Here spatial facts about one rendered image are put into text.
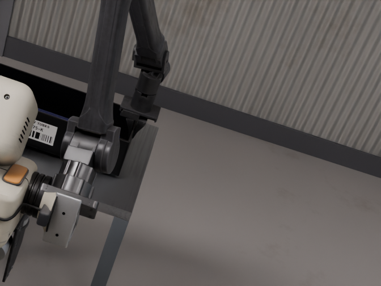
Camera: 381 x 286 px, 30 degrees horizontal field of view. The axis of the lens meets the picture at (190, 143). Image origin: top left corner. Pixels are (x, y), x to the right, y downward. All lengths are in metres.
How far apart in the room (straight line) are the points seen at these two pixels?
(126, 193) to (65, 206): 0.53
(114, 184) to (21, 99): 0.63
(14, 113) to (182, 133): 2.54
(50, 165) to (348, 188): 2.38
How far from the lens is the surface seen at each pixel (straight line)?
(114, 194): 1.85
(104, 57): 1.40
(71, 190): 1.38
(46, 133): 1.88
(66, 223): 1.38
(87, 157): 1.42
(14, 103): 1.31
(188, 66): 3.85
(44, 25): 3.90
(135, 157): 2.02
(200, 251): 3.07
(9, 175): 1.35
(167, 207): 3.23
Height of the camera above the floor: 1.90
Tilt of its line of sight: 31 degrees down
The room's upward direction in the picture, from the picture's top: 21 degrees clockwise
